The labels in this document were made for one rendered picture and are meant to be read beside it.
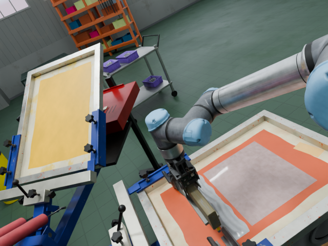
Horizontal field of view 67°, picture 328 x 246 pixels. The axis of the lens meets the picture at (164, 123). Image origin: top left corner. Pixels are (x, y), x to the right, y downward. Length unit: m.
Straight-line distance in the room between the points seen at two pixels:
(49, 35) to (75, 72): 8.97
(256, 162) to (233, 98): 0.55
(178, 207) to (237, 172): 0.30
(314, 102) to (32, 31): 10.41
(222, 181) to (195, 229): 0.24
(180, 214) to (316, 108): 0.77
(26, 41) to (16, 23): 0.62
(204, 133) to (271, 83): 0.20
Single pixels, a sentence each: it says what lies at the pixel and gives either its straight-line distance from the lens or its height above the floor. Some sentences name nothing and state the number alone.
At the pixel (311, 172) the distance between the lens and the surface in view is 1.12.
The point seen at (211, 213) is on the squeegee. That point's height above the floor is 1.14.
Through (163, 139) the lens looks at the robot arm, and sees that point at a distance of 0.73.
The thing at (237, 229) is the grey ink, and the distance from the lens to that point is 0.98.
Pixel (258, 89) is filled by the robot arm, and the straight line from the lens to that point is 0.64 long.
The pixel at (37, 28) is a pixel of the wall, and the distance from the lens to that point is 10.64.
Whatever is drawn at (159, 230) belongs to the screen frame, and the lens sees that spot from 1.04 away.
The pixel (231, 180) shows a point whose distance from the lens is 1.13.
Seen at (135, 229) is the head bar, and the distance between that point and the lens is 1.02.
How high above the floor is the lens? 1.77
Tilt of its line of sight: 29 degrees down
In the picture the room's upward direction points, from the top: 25 degrees counter-clockwise
